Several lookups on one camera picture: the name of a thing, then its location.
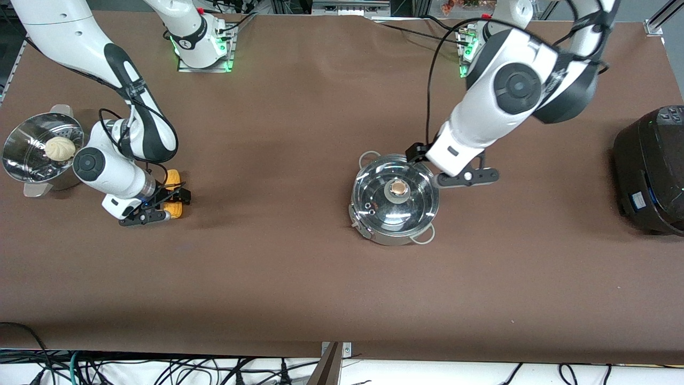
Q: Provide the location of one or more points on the black rice cooker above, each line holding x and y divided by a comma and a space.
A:
654, 176

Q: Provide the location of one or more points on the metal steamer bowl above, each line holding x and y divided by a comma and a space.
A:
26, 149

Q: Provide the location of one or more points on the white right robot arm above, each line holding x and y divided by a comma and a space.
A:
101, 166

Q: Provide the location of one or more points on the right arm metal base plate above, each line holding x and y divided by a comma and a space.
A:
206, 68

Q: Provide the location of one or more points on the aluminium frame profile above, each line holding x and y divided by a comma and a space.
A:
654, 25

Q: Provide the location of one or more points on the yellow corn cob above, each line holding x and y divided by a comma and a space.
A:
174, 176

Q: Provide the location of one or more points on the white steamed bun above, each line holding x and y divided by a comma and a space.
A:
60, 149

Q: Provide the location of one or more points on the aluminium side rail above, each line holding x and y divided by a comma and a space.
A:
13, 69

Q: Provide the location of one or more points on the glass pot lid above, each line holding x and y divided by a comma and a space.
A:
395, 208

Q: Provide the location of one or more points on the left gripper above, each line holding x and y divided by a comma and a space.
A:
415, 152

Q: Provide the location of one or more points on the stainless steel pot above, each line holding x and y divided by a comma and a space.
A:
385, 239

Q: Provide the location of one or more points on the dark angled metal bar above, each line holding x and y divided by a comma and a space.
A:
327, 371

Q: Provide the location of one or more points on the grey metal box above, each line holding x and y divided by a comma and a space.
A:
350, 6

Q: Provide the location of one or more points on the brown table cover sheet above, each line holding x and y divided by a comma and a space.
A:
299, 133

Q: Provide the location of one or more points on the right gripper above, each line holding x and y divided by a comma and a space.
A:
164, 195

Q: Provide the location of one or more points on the grey table edge bracket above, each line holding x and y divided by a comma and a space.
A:
347, 350

